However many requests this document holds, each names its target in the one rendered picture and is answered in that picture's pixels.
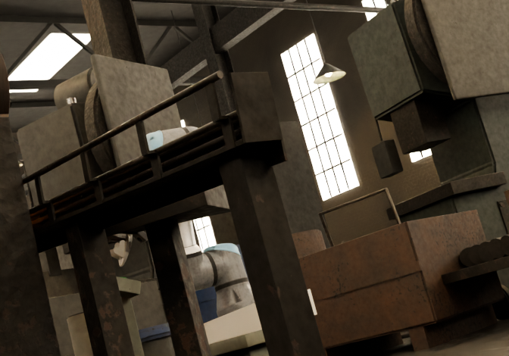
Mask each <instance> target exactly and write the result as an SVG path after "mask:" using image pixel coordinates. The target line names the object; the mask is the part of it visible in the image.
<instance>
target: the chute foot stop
mask: <svg viewBox="0 0 509 356"><path fill-rule="evenodd" d="M229 78H230V84H231V88H232V91H233V98H234V102H235V105H236V111H237V115H238V119H239V125H240V129H241V133H242V139H243V142H244V143H253V142H270V141H280V140H283V135H282V132H281V129H280V124H279V118H278V115H277V111H276V105H275V101H274V98H273V92H272V89H271V84H270V78H269V75H268V72H241V73H229Z"/></svg>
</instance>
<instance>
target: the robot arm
mask: <svg viewBox="0 0 509 356"><path fill-rule="evenodd" d="M196 129H198V128H197V127H193V126H184V127H180V128H176V129H171V130H162V131H160V130H159V131H157V132H154V133H149V134H147V135H146V137H147V141H148V147H149V151H151V150H154V149H156V148H158V147H160V146H162V145H165V144H167V143H168V142H171V141H173V140H175V139H177V138H179V137H181V136H184V135H186V134H187V133H190V132H192V131H193V130H196ZM178 224H179V228H180V233H181V236H182V240H183V245H184V249H185V252H186V257H187V260H188V263H189V269H190V272H191V275H192V281H193V284H194V287H195V291H198V290H201V289H206V288H209V287H212V286H214V288H215V292H216V294H217V316H218V317H222V316H223V315H226V314H229V313H231V312H234V311H237V310H238V309H241V308H244V307H246V306H249V305H250V304H254V302H255V300H254V297H253V294H252V291H251V286H250V284H249V281H248V277H247V275H246V272H245V268H244V265H243V263H242V259H241V257H242V256H241V255H240V253H239V250H238V248H237V246H236V245H234V244H232V243H223V244H218V245H212V246H209V247H207V248H205V249H204V251H203V253H202V249H201V248H200V247H198V246H197V245H196V242H195V234H194V230H193V225H192V221H191V220H190V221H186V222H182V223H178ZM133 237H134V238H135V239H136V240H137V241H138V242H139V243H141V244H142V243H143V242H146V241H147V240H148V237H147V234H146V233H145V232H144V231H141V232H138V234H137V235H135V234H124V233H118V234H116V235H113V236H109V237H107V240H108V241H112V242H117V243H116V244H115V245H114V249H111V250H110V252H111V257H113V258H116V259H118V261H119V265H120V267H122V266H123V265H124V264H125V262H126V260H127V257H128V254H129V252H130V248H131V245H132V240H133Z"/></svg>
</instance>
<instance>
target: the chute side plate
mask: <svg viewBox="0 0 509 356"><path fill-rule="evenodd" d="M221 136H223V131H221V132H219V133H216V134H214V135H212V136H210V137H208V138H206V139H203V140H201V141H199V142H197V143H195V144H193V145H192V149H194V148H196V147H199V146H200V145H203V144H205V143H207V142H210V141H211V140H214V139H216V138H218V137H221ZM224 146H226V145H225V143H223V144H221V145H218V146H216V147H214V148H211V149H209V150H207V151H204V152H202V153H200V154H198V155H195V156H194V158H195V159H196V158H199V157H201V156H203V155H206V154H208V153H210V152H213V151H215V150H218V149H219V148H222V147H224ZM260 149H265V152H266V155H267V160H268V163H269V165H270V167H272V166H274V165H277V164H280V163H282V162H285V161H288V158H287V154H286V148H285V145H284V141H283V140H280V141H278V142H275V143H273V144H271V145H269V146H266V147H263V148H260ZM183 153H184V152H183V149H181V150H179V151H177V152H175V153H173V154H171V155H168V156H167V157H165V158H162V159H161V163H163V162H165V161H168V160H170V159H171V158H175V157H176V156H178V155H181V154H183ZM185 163H186V160H184V161H181V162H179V163H178V164H174V165H173V166H170V167H168V168H166V169H163V173H164V172H166V171H169V170H171V169H173V168H175V167H178V166H180V165H182V164H185ZM149 168H151V164H149V165H146V166H144V167H142V168H140V169H138V170H135V171H133V172H132V175H133V176H134V175H136V174H138V173H141V172H142V171H144V170H147V169H149ZM152 177H154V174H152V175H150V176H147V177H145V178H143V179H141V180H138V181H136V182H134V185H136V184H138V183H141V182H143V181H146V180H148V179H151V178H152ZM123 180H125V176H122V177H120V178H118V179H116V180H114V181H112V182H109V183H107V184H105V185H103V186H102V189H105V188H108V187H109V186H112V185H114V184H116V183H119V182H120V181H123ZM222 185H223V181H222V178H221V175H220V170H219V167H218V166H217V167H214V168H211V169H210V170H206V171H204V172H202V173H199V174H197V175H194V176H191V177H190V178H187V179H185V180H182V181H179V182H178V183H174V184H172V185H170V186H167V187H165V188H163V189H159V190H158V191H155V192H152V193H150V194H147V195H144V196H142V197H140V198H138V199H136V200H133V201H130V202H127V203H126V204H123V205H120V206H118V207H115V208H113V209H110V210H109V211H106V212H103V213H101V214H98V215H96V216H99V220H100V223H101V228H102V229H103V230H104V229H106V228H108V227H111V226H114V225H117V224H119V223H122V222H124V221H127V220H130V219H133V218H135V217H138V216H141V215H143V214H147V213H148V212H151V211H154V210H157V209H159V208H162V207H165V206H168V205H171V204H173V203H175V202H178V201H181V200H183V199H186V198H189V197H192V196H194V195H197V194H199V193H202V192H205V191H208V190H210V189H213V188H216V187H218V186H222ZM125 189H127V187H126V186H124V187H122V188H120V189H118V190H115V191H113V192H110V193H108V194H107V195H104V198H107V197H108V196H110V195H113V194H115V193H118V192H120V191H123V190H125ZM94 193H95V191H94V190H92V191H90V192H87V193H86V194H83V197H84V198H85V197H87V196H89V195H92V194H94ZM75 201H77V198H74V199H72V200H70V201H67V202H65V203H63V204H62V205H59V206H57V207H55V208H54V209H55V211H56V210H58V209H60V208H63V207H65V206H67V205H70V204H72V203H74V202H75ZM76 210H79V209H78V207H77V208H74V209H72V210H70V211H67V212H65V213H63V214H60V215H58V216H56V219H58V218H59V217H63V216H64V215H66V214H69V213H71V212H74V211H76ZM66 243H67V237H66V233H65V229H64V228H63V229H62V230H59V231H57V232H54V233H51V234H49V235H47V236H44V237H42V238H39V239H36V244H37V248H38V253H42V252H44V251H48V250H49V249H52V248H55V247H58V246H60V245H63V244H66Z"/></svg>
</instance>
